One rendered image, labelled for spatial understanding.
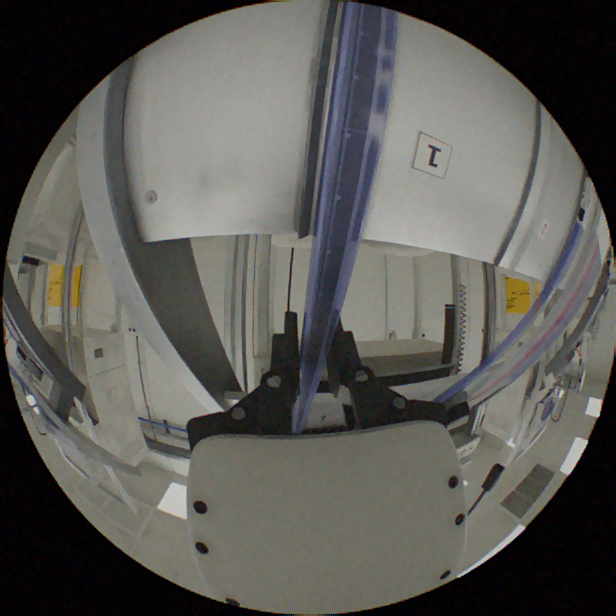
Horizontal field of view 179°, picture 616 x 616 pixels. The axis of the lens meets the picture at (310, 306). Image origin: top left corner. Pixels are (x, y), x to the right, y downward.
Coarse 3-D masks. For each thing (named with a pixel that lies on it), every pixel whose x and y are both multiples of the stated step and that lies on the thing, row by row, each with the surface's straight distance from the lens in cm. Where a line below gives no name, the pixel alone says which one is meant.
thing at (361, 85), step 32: (352, 32) 7; (384, 32) 7; (352, 64) 6; (384, 64) 7; (352, 96) 6; (384, 96) 6; (352, 128) 6; (384, 128) 6; (352, 160) 6; (320, 192) 6; (352, 192) 6; (320, 224) 6; (352, 224) 7; (320, 256) 7; (352, 256) 7; (320, 288) 8; (320, 320) 9; (320, 352) 11
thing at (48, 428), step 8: (16, 392) 24; (24, 408) 24; (32, 408) 25; (32, 416) 24; (40, 416) 25; (40, 424) 25; (48, 424) 25; (48, 432) 25; (56, 432) 26; (64, 440) 26; (72, 440) 27; (72, 448) 27; (88, 456) 29
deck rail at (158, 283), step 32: (128, 64) 11; (96, 96) 10; (96, 128) 9; (96, 160) 9; (96, 192) 9; (96, 224) 10; (128, 224) 10; (128, 256) 10; (160, 256) 12; (192, 256) 16; (128, 288) 11; (160, 288) 12; (192, 288) 16; (160, 320) 12; (192, 320) 16; (160, 352) 15; (192, 352) 16; (224, 352) 24; (192, 384) 18; (224, 384) 24
